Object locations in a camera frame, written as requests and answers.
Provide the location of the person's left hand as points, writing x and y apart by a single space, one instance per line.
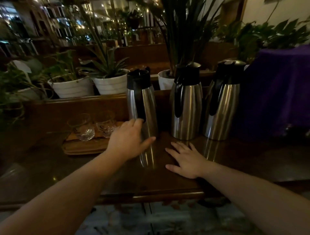
126 141

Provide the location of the person's right hand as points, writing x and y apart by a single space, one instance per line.
191 163

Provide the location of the person's right thumb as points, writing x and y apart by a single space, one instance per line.
173 168

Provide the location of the person's left thumb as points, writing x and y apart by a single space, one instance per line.
149 142

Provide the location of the person's right middle finger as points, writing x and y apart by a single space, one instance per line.
176 148

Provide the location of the person's right little finger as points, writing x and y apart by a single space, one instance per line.
193 147

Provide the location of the person's right forearm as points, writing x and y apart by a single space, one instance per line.
256 201

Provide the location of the person's left forearm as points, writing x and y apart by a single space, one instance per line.
60 201

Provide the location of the wide steel thermos jug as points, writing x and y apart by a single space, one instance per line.
190 109
225 111

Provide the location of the slim steel thermos jug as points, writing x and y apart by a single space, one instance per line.
147 104

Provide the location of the clear drinking glass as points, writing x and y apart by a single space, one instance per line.
83 129
105 127

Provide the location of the white ribbed plant pot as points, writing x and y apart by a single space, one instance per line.
72 88
111 84
166 80

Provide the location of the wooden serving tray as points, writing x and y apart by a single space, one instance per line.
82 146

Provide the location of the spiky green plant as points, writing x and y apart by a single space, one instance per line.
106 60

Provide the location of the purple cloth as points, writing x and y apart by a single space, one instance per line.
278 92

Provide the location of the broad-leaf green plant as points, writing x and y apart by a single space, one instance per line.
63 65

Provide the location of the tall long-leaf plant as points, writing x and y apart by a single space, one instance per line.
186 31

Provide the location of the pale plant pot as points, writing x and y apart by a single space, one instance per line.
26 95

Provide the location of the bushy dark green plant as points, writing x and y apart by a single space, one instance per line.
266 35

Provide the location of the trailing green plant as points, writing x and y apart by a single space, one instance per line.
12 89

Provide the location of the white plant label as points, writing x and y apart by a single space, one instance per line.
22 65

